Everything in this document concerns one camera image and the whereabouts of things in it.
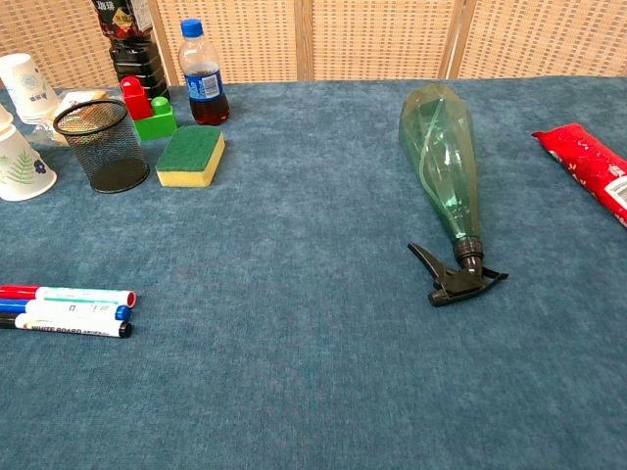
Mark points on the green spray bottle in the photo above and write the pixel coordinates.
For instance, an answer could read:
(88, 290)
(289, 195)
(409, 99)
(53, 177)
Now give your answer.
(441, 147)

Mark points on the small cola bottle blue cap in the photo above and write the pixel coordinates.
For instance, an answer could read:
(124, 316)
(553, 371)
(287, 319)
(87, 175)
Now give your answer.
(203, 83)

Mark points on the large dark drink bottle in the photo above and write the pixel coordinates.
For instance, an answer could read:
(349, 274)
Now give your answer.
(134, 54)

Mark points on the blue tablecloth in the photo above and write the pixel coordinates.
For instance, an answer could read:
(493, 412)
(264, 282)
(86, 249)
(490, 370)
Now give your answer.
(294, 294)

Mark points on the green and yellow sponge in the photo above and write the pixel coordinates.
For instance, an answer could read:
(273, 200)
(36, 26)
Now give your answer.
(188, 152)

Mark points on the green building block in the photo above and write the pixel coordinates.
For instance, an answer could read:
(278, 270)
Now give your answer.
(157, 125)

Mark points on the wicker folding screen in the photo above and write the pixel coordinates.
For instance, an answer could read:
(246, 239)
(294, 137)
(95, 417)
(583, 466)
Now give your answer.
(382, 39)

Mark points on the black mesh pen holder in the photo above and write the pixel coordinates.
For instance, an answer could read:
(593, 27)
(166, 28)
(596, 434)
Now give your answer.
(108, 152)

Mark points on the red building block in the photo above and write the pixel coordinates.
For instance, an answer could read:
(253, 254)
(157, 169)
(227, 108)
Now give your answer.
(134, 100)

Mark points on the red whiteboard marker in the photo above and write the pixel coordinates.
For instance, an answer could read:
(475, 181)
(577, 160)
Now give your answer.
(73, 295)

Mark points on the blue whiteboard marker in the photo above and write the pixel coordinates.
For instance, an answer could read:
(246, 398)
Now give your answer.
(63, 309)

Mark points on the black whiteboard marker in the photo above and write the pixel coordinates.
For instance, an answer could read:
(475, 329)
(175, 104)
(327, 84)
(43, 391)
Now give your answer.
(63, 325)

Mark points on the packaged bread slices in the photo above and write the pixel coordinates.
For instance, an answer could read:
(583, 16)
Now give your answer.
(73, 98)

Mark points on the red snack packet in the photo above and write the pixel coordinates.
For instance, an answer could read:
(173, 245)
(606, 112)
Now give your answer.
(588, 161)

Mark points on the white paper cup stack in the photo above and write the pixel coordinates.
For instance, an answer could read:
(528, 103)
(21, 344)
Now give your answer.
(29, 83)

